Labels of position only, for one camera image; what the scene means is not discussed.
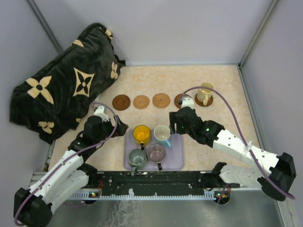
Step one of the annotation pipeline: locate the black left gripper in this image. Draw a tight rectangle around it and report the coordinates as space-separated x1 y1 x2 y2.
94 115 128 144

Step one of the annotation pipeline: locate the light blue mug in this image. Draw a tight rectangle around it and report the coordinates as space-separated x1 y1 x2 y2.
153 125 172 148

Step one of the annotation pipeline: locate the brown wooden coaster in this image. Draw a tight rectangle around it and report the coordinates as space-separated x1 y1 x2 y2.
174 93 194 109
112 95 131 111
195 95 214 107

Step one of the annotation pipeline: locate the woven rattan coaster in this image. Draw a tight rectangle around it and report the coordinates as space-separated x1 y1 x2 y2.
133 95 150 109
152 93 170 108

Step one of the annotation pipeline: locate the cream yellow mug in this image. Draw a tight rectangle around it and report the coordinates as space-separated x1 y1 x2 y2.
196 82 214 106

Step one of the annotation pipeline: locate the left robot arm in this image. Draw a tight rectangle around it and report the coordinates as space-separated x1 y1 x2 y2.
13 115 128 227

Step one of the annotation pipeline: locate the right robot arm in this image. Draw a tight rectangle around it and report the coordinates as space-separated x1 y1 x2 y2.
169 107 296 201

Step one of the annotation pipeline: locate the grey green mug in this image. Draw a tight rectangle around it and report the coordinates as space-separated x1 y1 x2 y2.
128 149 148 176

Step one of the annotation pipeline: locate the purple mug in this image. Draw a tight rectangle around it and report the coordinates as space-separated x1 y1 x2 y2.
147 144 166 171

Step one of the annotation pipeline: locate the lavender plastic tray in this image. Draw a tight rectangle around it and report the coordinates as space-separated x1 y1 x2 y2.
123 131 185 171

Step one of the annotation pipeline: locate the black floral plush blanket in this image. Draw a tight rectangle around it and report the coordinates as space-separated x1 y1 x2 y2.
9 23 125 143

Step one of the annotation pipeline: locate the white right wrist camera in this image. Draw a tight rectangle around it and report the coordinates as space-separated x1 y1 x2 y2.
177 94 195 109

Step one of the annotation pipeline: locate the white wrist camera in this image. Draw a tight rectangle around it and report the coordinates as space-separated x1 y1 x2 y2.
177 94 195 109
94 105 109 122

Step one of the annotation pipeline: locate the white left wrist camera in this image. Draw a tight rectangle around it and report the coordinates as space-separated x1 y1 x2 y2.
94 105 109 122

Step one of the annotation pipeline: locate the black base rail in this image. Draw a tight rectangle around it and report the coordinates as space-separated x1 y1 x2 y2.
71 163 240 204

